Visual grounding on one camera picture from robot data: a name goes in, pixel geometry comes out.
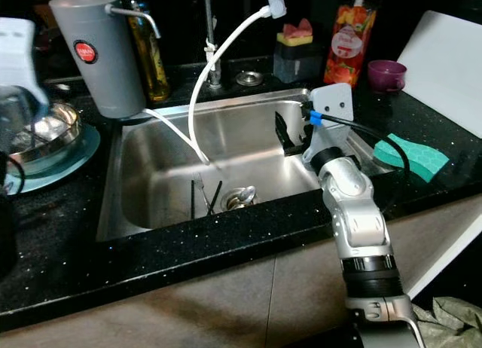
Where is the steel fork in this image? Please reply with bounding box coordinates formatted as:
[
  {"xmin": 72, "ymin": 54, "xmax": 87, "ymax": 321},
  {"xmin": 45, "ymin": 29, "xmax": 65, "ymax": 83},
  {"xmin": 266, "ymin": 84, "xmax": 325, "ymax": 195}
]
[{"xmin": 192, "ymin": 173, "xmax": 210, "ymax": 213}]

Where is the steel spoon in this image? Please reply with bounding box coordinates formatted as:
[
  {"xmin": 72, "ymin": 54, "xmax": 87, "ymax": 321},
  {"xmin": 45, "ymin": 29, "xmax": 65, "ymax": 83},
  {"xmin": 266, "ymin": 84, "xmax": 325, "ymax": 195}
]
[{"xmin": 226, "ymin": 187, "xmax": 257, "ymax": 208}]

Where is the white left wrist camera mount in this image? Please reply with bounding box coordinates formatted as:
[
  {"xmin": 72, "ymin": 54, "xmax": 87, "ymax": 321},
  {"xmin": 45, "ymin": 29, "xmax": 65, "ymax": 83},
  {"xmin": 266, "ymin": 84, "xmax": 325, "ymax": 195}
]
[{"xmin": 0, "ymin": 18, "xmax": 50, "ymax": 108}]

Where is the stainless steel sink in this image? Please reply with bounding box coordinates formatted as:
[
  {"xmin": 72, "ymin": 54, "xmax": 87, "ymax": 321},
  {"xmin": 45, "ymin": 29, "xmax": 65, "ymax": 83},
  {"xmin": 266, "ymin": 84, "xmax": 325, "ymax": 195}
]
[{"xmin": 96, "ymin": 88, "xmax": 385, "ymax": 243}]

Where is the purple cup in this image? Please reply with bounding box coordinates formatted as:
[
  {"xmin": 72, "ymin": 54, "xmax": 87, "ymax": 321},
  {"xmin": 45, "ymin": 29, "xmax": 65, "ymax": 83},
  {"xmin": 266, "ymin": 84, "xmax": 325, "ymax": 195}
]
[{"xmin": 368, "ymin": 60, "xmax": 407, "ymax": 93}]

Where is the orange dish soap pump bottle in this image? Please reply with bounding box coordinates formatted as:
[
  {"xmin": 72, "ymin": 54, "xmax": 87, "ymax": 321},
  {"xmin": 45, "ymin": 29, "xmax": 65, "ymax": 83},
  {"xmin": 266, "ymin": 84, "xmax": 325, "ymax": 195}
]
[{"xmin": 324, "ymin": 0, "xmax": 379, "ymax": 87}]

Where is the white cutting board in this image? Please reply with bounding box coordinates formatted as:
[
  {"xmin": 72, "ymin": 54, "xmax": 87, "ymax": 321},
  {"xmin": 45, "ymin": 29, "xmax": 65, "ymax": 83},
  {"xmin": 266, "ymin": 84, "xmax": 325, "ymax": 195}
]
[{"xmin": 395, "ymin": 11, "xmax": 482, "ymax": 115}]

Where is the chrome gooseneck faucet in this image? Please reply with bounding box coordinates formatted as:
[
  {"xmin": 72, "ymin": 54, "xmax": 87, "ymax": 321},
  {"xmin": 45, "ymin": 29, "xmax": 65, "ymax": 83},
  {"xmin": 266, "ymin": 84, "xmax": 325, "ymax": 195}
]
[{"xmin": 202, "ymin": 0, "xmax": 223, "ymax": 90}]

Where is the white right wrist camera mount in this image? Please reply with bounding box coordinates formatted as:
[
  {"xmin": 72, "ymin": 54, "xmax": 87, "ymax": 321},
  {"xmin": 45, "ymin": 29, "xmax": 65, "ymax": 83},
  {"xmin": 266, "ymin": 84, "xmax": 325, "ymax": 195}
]
[{"xmin": 301, "ymin": 82, "xmax": 355, "ymax": 164}]

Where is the grey water filter jug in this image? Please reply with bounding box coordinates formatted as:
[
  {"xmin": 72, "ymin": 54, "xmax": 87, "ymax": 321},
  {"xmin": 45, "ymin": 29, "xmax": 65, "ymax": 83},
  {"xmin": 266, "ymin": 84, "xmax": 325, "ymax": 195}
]
[{"xmin": 48, "ymin": 0, "xmax": 161, "ymax": 120}]

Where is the steel sink drain strainer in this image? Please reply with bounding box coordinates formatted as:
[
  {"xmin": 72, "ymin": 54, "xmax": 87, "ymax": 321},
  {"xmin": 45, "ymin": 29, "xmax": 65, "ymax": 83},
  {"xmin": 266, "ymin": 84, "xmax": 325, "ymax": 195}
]
[{"xmin": 220, "ymin": 184, "xmax": 258, "ymax": 212}]

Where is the yellow pink sponge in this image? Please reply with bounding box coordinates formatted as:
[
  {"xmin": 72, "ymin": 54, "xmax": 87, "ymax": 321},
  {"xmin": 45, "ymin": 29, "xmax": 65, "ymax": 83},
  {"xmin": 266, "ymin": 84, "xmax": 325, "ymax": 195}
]
[{"xmin": 277, "ymin": 18, "xmax": 314, "ymax": 47}]

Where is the teal plate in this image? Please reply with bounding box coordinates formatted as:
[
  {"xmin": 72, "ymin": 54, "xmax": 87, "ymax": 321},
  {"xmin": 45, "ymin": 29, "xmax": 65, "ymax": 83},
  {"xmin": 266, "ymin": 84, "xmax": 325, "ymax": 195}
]
[{"xmin": 15, "ymin": 126, "xmax": 101, "ymax": 195}]

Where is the green sponge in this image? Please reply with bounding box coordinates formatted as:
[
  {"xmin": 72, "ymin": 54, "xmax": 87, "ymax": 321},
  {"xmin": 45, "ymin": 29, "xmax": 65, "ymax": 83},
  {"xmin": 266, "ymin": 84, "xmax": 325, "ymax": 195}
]
[{"xmin": 373, "ymin": 133, "xmax": 450, "ymax": 185}]

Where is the white flexible hose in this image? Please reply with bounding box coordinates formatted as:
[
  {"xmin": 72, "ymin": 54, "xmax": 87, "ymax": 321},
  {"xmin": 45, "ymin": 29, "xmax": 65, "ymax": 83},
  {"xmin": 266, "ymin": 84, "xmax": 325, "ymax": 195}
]
[{"xmin": 143, "ymin": 0, "xmax": 287, "ymax": 166}]

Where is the round steel countertop cap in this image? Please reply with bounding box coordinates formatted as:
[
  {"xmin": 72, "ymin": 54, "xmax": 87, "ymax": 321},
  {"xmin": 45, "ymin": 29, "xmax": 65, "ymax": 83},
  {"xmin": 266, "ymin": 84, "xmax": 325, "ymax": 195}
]
[{"xmin": 235, "ymin": 71, "xmax": 264, "ymax": 87}]

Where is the steel bowl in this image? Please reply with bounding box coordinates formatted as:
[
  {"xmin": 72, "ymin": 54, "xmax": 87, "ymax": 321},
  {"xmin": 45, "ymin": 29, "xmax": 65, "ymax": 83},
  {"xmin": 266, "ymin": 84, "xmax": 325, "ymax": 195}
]
[{"xmin": 23, "ymin": 101, "xmax": 84, "ymax": 165}]

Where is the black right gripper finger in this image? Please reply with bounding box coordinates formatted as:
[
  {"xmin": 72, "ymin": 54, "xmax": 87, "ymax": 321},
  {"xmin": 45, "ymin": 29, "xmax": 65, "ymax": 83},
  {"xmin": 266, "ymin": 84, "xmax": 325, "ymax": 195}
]
[{"xmin": 274, "ymin": 111, "xmax": 294, "ymax": 149}]

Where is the black sponge holder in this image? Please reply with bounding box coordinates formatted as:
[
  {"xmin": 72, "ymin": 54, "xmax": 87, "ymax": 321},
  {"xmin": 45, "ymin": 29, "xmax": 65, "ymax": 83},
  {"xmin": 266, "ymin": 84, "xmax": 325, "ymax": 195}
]
[{"xmin": 273, "ymin": 41, "xmax": 317, "ymax": 84}]

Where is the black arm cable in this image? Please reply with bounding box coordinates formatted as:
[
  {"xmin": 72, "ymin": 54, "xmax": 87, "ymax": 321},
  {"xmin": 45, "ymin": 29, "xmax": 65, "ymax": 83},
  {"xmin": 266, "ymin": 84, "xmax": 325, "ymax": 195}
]
[{"xmin": 301, "ymin": 99, "xmax": 412, "ymax": 213}]

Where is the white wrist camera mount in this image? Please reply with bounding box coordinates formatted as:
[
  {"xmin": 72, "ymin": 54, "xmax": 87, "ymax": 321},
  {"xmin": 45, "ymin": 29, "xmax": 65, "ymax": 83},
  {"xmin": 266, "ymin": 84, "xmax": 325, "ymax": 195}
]
[
  {"xmin": 0, "ymin": 18, "xmax": 50, "ymax": 108},
  {"xmin": 301, "ymin": 82, "xmax": 355, "ymax": 164}
]

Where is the olive green cloth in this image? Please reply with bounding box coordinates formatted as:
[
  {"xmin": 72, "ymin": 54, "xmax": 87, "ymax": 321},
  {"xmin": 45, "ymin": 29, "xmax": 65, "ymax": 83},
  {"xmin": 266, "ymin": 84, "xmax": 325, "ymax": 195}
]
[{"xmin": 410, "ymin": 295, "xmax": 482, "ymax": 348}]

